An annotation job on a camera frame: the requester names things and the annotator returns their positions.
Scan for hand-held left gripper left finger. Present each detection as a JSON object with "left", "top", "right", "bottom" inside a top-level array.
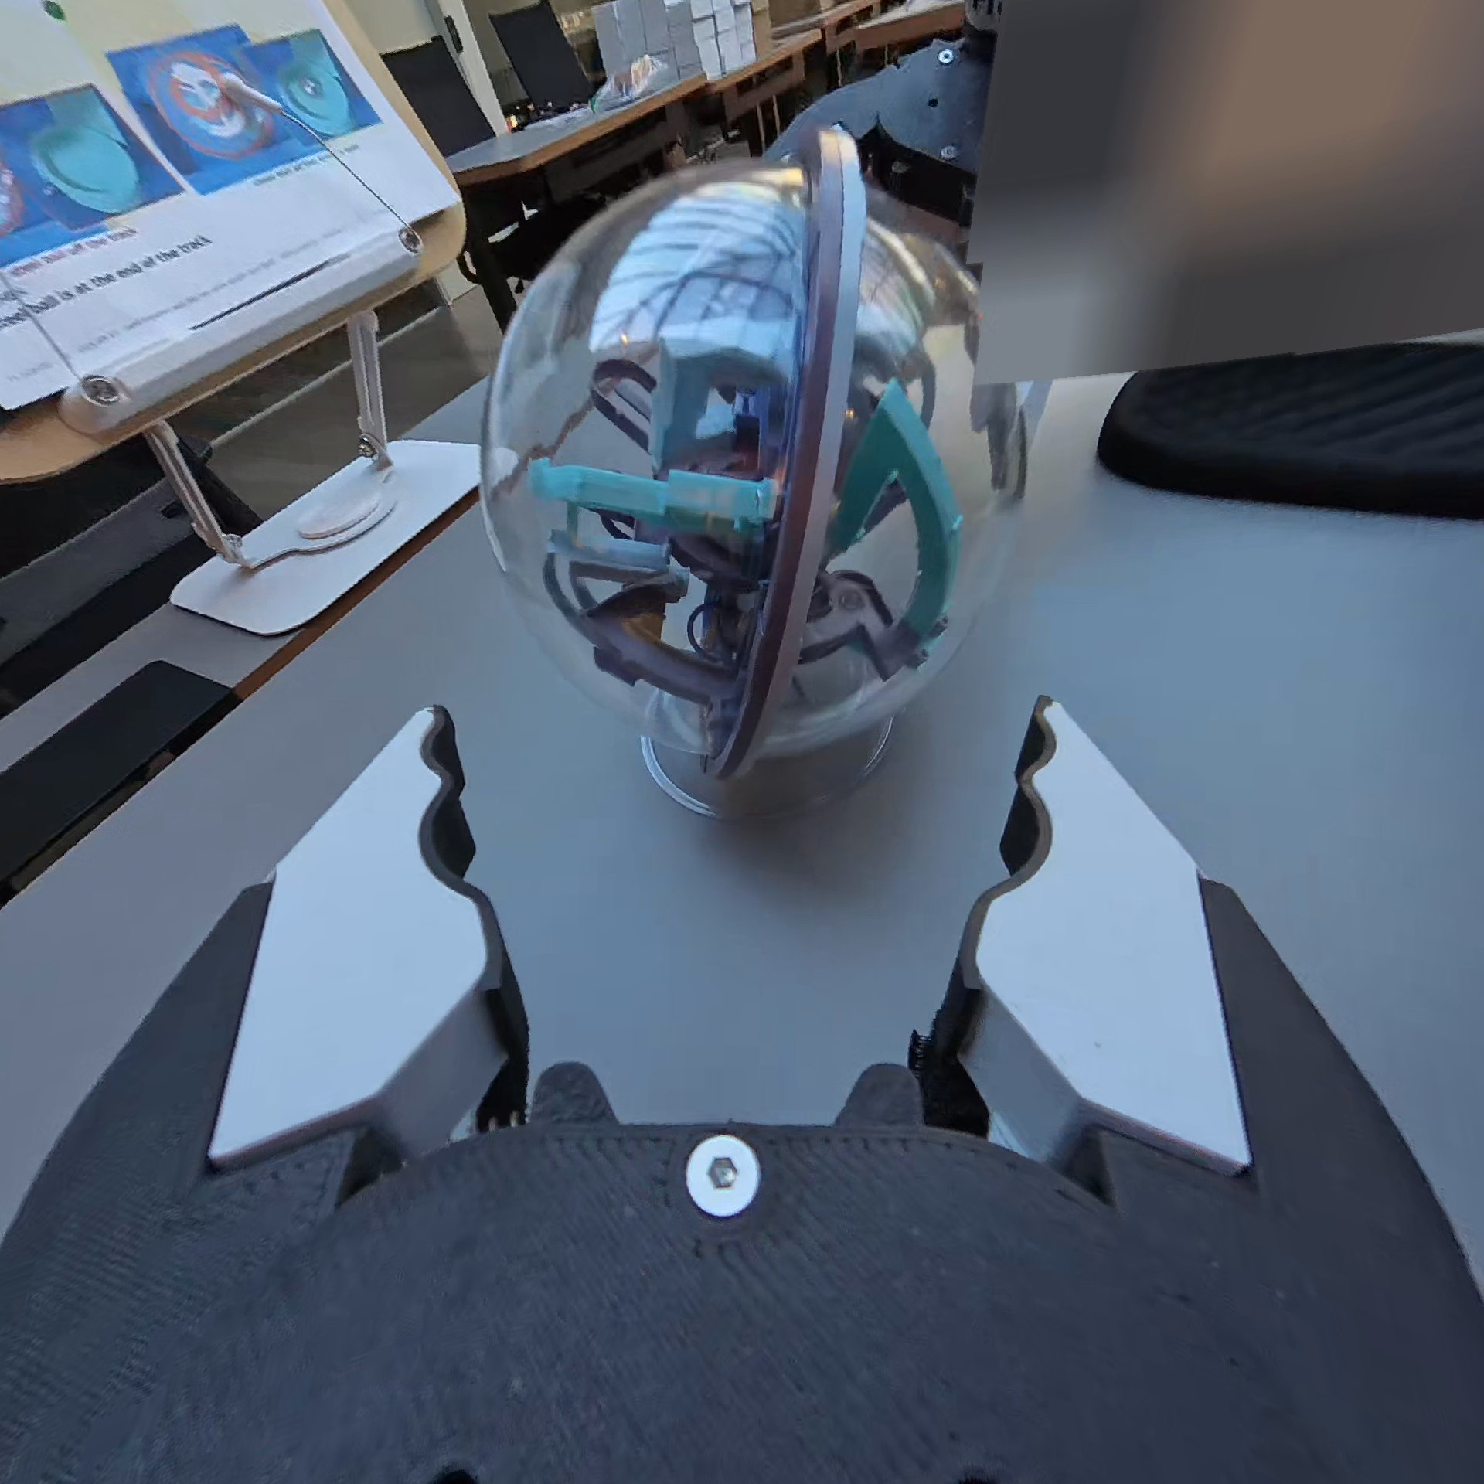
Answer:
[{"left": 206, "top": 703, "right": 538, "bottom": 1170}]

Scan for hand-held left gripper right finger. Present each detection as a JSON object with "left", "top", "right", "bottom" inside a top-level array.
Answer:
[{"left": 907, "top": 696, "right": 1257, "bottom": 1175}]

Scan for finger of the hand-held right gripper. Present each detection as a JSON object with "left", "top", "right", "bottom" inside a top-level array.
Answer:
[
  {"left": 969, "top": 376, "right": 1055, "bottom": 502},
  {"left": 766, "top": 99, "right": 866, "bottom": 164}
]

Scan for clear plastic maze ball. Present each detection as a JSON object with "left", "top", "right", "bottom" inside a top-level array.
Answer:
[{"left": 479, "top": 125, "right": 1027, "bottom": 781}]

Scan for clear plastic ball stand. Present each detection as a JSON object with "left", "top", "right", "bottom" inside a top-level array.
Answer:
[{"left": 640, "top": 712, "right": 895, "bottom": 818}]

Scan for stack of grey boxes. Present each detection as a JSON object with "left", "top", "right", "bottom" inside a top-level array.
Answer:
[{"left": 594, "top": 0, "right": 762, "bottom": 76}]

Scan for wooden edged office desk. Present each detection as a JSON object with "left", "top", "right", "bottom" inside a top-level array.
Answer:
[{"left": 446, "top": 23, "right": 826, "bottom": 327}]

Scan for black padded wrist rest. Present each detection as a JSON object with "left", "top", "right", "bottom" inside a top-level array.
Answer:
[{"left": 1096, "top": 341, "right": 1484, "bottom": 523}]

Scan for white document stand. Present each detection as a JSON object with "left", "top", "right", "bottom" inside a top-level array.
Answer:
[{"left": 0, "top": 0, "right": 483, "bottom": 638}]

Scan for printed instruction sheet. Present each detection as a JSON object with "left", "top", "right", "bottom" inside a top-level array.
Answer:
[{"left": 0, "top": 0, "right": 460, "bottom": 410}]

